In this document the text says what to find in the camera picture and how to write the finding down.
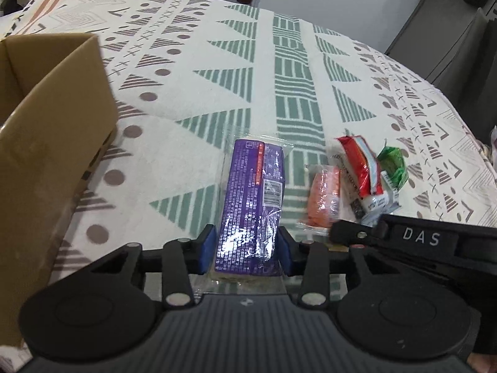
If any orange snack packet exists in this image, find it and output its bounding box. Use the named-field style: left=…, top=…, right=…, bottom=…
left=298, top=164, right=341, bottom=230

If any brown cardboard box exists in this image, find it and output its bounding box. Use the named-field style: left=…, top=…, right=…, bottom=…
left=1, top=33, right=118, bottom=347

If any patterned bed blanket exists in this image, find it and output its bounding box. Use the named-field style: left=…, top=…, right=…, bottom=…
left=0, top=0, right=497, bottom=370

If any purple cake bar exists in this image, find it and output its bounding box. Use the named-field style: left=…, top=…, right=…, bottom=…
left=209, top=135, right=293, bottom=285

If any red white snack packet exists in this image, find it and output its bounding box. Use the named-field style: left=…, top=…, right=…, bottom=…
left=338, top=136, right=383, bottom=198

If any dark green snack packet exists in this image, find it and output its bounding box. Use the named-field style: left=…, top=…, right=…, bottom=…
left=377, top=146, right=408, bottom=190

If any silver grey snack packet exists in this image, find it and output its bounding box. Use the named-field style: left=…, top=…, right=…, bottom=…
left=349, top=171, right=400, bottom=227

